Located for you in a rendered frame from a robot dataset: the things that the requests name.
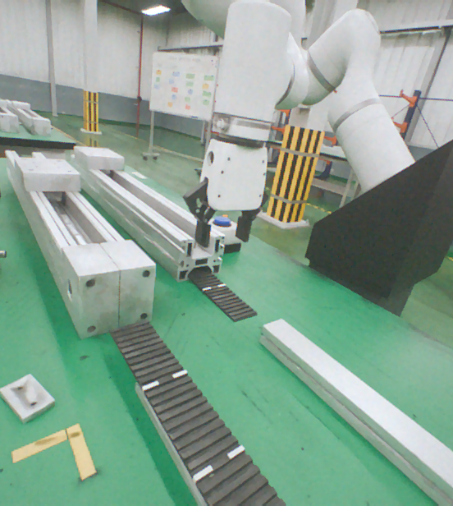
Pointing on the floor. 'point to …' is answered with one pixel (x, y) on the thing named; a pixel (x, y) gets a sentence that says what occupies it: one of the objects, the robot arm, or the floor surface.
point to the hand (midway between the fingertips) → (223, 235)
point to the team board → (183, 90)
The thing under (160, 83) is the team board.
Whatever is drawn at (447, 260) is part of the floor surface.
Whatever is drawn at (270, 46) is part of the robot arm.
